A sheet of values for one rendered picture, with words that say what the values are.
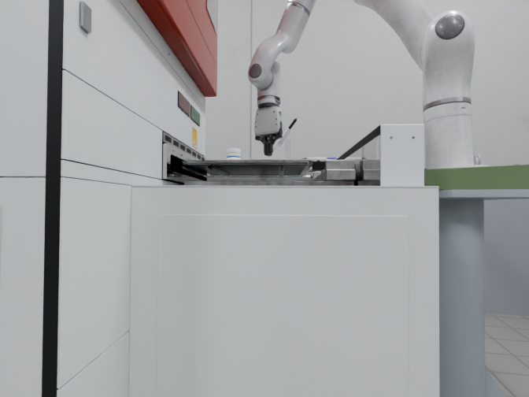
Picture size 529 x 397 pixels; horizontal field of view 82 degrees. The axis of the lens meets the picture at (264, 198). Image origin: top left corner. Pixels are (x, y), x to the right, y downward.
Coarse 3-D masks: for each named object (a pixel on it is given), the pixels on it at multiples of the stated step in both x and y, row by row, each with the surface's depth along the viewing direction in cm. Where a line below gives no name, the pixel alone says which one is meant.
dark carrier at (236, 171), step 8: (200, 168) 95; (224, 168) 95; (232, 168) 95; (240, 168) 94; (248, 168) 94; (256, 168) 94; (264, 168) 94; (272, 168) 94; (288, 168) 94; (296, 168) 94; (304, 168) 93
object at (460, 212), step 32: (448, 192) 73; (480, 192) 71; (512, 192) 69; (448, 224) 80; (480, 224) 80; (448, 256) 80; (480, 256) 79; (448, 288) 80; (480, 288) 79; (448, 320) 79; (480, 320) 79; (448, 352) 79; (480, 352) 79; (448, 384) 79; (480, 384) 79
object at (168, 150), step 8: (168, 144) 81; (168, 152) 81; (176, 152) 87; (168, 160) 81; (184, 160) 94; (192, 160) 103; (168, 168) 81; (168, 176) 81; (176, 176) 87; (184, 176) 94
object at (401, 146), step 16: (384, 128) 67; (400, 128) 66; (416, 128) 66; (384, 144) 66; (400, 144) 66; (416, 144) 66; (384, 160) 66; (400, 160) 66; (416, 160) 66; (384, 176) 66; (400, 176) 66; (416, 176) 66
